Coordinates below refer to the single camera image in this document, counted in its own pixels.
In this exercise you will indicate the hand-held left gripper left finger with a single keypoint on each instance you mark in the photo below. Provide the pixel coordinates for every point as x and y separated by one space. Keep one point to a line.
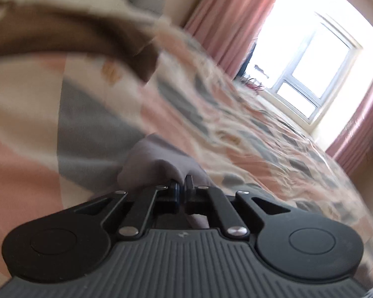
175 194

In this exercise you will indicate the pink grey checked blanket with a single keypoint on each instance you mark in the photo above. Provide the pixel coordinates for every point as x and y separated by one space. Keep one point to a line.
49 115

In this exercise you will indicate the brown sweater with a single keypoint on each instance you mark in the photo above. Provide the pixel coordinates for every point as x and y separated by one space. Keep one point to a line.
65 34

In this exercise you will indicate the pink curtain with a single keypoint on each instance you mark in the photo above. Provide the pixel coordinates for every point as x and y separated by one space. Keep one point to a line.
233 15
360 124

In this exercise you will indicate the white framed window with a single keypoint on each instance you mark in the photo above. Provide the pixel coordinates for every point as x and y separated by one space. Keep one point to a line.
317 68

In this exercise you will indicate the dark hanging cloth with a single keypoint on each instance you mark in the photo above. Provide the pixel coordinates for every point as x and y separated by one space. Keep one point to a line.
251 59

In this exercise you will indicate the grey purple garment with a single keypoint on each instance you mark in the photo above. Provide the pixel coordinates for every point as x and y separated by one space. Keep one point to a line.
155 161

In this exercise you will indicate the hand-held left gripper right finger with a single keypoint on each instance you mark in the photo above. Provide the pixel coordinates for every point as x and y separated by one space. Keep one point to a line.
189 194

